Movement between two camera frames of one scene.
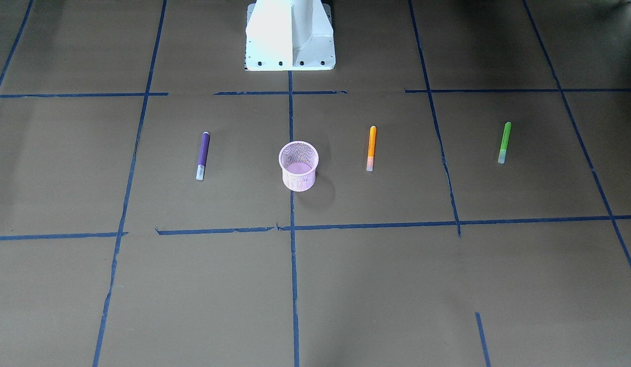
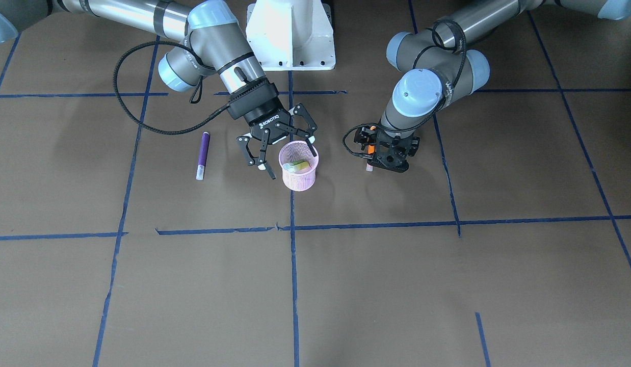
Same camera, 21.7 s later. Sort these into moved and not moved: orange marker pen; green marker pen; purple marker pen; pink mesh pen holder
Moved: green marker pen
Not moved: pink mesh pen holder; purple marker pen; orange marker pen
